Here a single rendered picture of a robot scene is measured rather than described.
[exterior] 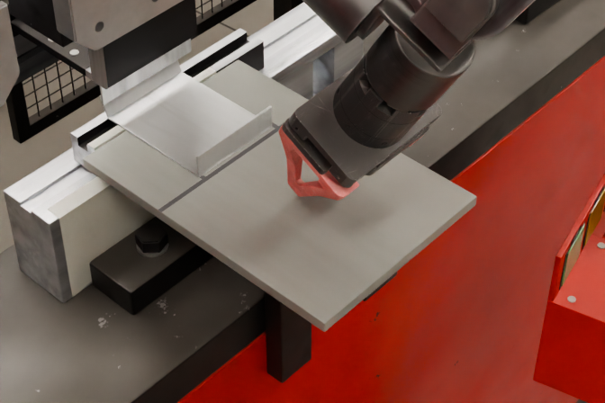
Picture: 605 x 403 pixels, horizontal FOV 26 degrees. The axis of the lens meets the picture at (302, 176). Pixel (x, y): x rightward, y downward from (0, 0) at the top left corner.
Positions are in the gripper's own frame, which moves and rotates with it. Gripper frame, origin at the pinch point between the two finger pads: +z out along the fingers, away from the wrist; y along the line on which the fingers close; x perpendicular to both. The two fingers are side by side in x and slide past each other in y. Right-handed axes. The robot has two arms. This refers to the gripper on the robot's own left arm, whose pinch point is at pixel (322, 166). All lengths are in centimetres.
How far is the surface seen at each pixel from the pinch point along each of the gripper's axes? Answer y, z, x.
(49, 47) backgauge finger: 2.0, 17.6, -25.2
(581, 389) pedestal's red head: -22.2, 24.1, 30.3
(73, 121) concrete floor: -62, 151, -55
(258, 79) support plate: -7.5, 9.9, -10.6
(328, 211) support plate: 0.9, 2.2, 2.8
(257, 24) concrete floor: -111, 149, -51
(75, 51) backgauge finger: 1.0, 16.4, -23.3
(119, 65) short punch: 4.1, 6.6, -17.2
